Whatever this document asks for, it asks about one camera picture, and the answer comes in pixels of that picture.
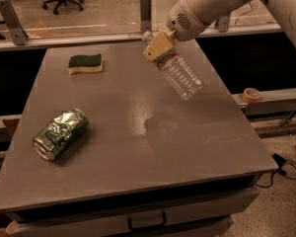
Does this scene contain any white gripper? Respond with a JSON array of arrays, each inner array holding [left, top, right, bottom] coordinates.
[[142, 0, 240, 61]]

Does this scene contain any clear plastic water bottle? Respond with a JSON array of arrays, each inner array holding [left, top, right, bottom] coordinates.
[[141, 31, 205, 102]]

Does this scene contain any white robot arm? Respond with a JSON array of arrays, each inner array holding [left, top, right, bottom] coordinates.
[[143, 0, 296, 61]]

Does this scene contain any green and yellow sponge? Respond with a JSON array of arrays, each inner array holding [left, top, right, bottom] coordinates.
[[68, 53, 103, 75]]

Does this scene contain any orange tape roll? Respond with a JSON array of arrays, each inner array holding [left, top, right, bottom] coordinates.
[[243, 88, 261, 103]]

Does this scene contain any crushed green soda can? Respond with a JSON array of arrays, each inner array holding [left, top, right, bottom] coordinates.
[[33, 109, 89, 161]]

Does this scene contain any grey drawer front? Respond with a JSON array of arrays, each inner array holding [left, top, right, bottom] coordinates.
[[6, 187, 259, 237]]

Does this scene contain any grey metal rail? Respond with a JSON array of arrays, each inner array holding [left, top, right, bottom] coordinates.
[[0, 24, 283, 51]]

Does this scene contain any middle metal bracket post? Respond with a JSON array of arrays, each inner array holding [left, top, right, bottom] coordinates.
[[140, 0, 152, 33]]

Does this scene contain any metal bracket post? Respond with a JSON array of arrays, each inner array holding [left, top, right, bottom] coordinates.
[[215, 14, 230, 33], [0, 0, 28, 45], [140, 0, 152, 33]]

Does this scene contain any right metal bracket post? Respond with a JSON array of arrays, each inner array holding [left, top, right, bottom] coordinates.
[[215, 14, 230, 33]]

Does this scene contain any left metal bracket post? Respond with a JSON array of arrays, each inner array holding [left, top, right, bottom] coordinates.
[[0, 0, 28, 45]]

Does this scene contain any black floor cable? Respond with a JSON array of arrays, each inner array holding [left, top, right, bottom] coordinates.
[[255, 153, 296, 190]]

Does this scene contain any black drawer handle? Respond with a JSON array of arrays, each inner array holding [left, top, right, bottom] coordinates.
[[127, 211, 167, 232]]

